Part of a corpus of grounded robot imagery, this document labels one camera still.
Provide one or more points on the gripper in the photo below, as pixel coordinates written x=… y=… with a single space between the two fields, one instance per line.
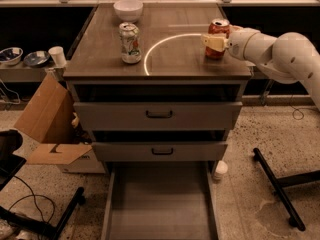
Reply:
x=237 y=43

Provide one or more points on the red coke can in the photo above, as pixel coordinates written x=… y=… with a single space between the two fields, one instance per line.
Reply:
x=217 y=26

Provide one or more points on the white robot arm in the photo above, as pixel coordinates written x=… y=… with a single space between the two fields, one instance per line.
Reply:
x=286 y=59

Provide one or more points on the top grey drawer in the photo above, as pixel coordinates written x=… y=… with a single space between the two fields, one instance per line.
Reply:
x=169 y=116

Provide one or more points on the grey drawer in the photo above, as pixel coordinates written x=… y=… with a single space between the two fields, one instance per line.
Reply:
x=159 y=151
x=160 y=201
x=169 y=116

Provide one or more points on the white green soda can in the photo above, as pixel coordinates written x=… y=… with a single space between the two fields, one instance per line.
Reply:
x=129 y=37

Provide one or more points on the grey drawer cabinet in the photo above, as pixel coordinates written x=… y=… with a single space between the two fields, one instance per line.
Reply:
x=173 y=68

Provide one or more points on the middle grey drawer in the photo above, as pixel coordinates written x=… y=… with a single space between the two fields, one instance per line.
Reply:
x=159 y=151

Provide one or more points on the bottom grey drawer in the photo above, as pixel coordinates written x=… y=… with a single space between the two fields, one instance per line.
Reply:
x=160 y=201

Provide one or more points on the white ceramic bowl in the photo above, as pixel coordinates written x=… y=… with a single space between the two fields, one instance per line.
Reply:
x=128 y=10

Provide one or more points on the white cup on floor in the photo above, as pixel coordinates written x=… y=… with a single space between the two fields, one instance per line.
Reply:
x=221 y=170

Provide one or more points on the black stand leg right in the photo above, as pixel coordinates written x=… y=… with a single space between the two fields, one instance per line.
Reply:
x=279 y=185

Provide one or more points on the white paper cup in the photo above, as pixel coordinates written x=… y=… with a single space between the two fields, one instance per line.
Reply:
x=57 y=54

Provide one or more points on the brown cardboard box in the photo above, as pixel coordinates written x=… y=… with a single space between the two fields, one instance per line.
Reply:
x=47 y=119

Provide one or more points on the black chair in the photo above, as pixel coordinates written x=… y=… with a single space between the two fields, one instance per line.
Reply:
x=10 y=164

